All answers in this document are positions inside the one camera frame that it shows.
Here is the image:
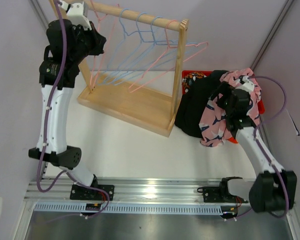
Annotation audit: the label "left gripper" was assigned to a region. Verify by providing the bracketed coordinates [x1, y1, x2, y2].
[70, 21, 107, 64]

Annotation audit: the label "orange camouflage shorts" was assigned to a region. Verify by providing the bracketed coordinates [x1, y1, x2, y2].
[181, 70, 208, 95]

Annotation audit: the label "pink shark print shorts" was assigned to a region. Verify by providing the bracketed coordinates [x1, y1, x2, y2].
[198, 68, 265, 148]

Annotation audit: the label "blue hanger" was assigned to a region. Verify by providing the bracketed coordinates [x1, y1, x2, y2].
[93, 8, 156, 83]
[101, 16, 179, 86]
[107, 16, 198, 87]

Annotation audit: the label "black shorts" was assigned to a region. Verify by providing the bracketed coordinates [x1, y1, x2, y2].
[174, 70, 228, 138]

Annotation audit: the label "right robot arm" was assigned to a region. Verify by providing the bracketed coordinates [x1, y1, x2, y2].
[210, 81, 297, 216]

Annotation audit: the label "red plastic bin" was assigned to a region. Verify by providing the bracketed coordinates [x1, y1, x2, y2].
[177, 68, 254, 122]

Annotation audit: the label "wooden clothes rack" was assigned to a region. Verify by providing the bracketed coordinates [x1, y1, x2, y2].
[65, 0, 189, 137]

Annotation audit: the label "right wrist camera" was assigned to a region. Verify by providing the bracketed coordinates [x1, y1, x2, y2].
[234, 75, 255, 94]

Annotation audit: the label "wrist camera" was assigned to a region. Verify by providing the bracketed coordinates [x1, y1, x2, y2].
[57, 0, 92, 31]
[234, 75, 255, 94]

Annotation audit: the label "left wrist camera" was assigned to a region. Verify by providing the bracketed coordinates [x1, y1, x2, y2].
[57, 0, 92, 31]

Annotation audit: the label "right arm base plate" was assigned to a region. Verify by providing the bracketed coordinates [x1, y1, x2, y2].
[196, 186, 247, 204]

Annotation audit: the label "aluminium mounting rail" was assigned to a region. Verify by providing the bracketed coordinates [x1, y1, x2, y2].
[24, 178, 251, 218]

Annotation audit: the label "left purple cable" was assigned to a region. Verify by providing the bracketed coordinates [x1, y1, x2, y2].
[36, 0, 110, 221]

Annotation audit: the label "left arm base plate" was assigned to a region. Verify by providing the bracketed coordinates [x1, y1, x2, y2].
[69, 184, 115, 202]

